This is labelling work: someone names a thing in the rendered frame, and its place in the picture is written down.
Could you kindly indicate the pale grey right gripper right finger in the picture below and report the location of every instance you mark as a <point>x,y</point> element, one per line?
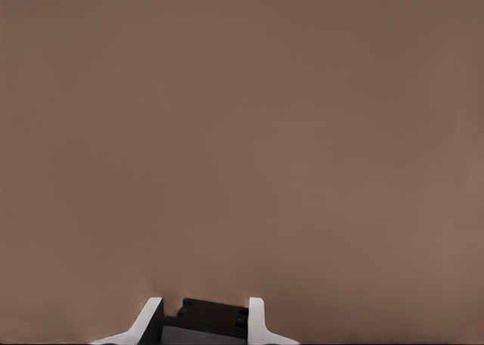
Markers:
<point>256,318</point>

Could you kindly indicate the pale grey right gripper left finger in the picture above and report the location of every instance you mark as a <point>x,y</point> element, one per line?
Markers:
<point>149,318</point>

